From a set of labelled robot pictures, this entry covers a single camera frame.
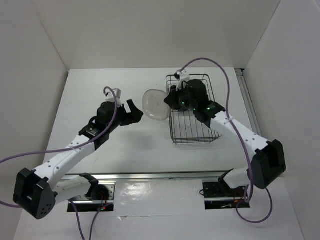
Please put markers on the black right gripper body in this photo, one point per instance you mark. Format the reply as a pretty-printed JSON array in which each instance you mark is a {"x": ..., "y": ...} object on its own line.
[{"x": 180, "y": 99}]

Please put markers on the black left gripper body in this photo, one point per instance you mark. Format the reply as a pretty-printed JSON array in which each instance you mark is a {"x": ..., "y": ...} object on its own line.
[{"x": 122, "y": 117}]

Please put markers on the smoky grey glass plate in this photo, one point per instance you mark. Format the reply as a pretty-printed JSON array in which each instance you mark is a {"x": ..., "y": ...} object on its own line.
[{"x": 153, "y": 105}]

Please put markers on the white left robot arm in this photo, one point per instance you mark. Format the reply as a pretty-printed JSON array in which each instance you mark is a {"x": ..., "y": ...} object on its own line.
[{"x": 38, "y": 190}]

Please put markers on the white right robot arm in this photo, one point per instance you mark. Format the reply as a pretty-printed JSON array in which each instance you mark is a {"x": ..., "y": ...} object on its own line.
[{"x": 266, "y": 158}]

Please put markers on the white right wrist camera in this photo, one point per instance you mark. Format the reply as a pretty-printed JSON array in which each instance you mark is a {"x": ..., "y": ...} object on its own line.
[{"x": 182, "y": 76}]

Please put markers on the grey wire dish rack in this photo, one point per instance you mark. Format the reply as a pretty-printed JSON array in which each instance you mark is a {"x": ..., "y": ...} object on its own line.
[{"x": 184, "y": 128}]

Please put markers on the aluminium right side rail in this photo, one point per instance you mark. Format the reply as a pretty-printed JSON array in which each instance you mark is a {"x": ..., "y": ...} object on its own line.
[{"x": 248, "y": 101}]

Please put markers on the aluminium rail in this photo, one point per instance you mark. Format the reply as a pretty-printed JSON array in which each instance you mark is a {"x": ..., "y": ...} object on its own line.
[
  {"x": 248, "y": 101},
  {"x": 158, "y": 176}
]

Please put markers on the aluminium front rail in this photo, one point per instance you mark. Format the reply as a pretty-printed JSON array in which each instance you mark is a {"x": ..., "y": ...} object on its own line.
[{"x": 158, "y": 176}]

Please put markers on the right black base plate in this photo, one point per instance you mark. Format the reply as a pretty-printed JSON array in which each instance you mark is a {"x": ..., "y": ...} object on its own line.
[{"x": 219, "y": 197}]

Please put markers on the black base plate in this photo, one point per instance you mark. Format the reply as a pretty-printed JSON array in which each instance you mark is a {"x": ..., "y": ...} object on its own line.
[
  {"x": 103, "y": 199},
  {"x": 219, "y": 197}
]

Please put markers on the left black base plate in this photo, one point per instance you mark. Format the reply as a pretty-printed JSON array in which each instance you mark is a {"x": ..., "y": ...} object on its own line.
[{"x": 103, "y": 199}]

